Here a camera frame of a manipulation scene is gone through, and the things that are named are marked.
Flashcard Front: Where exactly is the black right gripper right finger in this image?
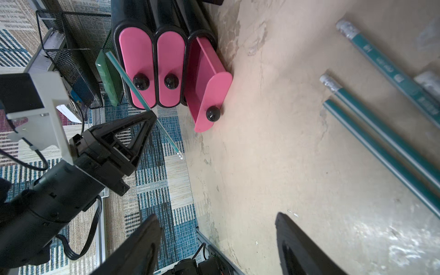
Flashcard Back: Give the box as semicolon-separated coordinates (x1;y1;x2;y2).
275;212;346;275

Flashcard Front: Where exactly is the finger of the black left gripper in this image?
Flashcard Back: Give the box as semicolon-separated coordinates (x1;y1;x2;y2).
82;111;157;175

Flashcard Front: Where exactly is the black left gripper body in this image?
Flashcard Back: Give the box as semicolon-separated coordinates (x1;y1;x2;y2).
1;135;129;268

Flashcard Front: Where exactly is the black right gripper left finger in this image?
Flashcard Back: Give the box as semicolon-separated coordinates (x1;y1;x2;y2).
93;214;162;275

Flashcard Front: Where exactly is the green pencil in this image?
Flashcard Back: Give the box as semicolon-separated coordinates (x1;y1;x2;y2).
336;18;440;127
105;51;184;160
414;71;440;102
320;73;440;189
323;100;440;217

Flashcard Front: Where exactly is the pink top drawer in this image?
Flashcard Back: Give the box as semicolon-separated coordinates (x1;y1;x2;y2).
116;26;157;108

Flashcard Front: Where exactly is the black drawer cabinet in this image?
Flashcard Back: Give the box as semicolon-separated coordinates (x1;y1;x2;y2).
111;1;223;48

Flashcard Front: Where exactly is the black drawer knob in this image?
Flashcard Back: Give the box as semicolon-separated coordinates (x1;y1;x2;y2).
133;73;150;91

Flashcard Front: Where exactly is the green book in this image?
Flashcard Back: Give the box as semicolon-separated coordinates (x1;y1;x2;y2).
95;31;124;107

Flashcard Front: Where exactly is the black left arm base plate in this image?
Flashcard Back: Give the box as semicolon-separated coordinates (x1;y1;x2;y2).
162;242;244;275

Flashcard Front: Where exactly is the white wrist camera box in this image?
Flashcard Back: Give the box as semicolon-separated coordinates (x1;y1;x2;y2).
1;72;74;165

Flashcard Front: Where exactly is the black mesh wire shelf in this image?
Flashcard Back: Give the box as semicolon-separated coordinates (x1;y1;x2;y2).
36;10;112;109

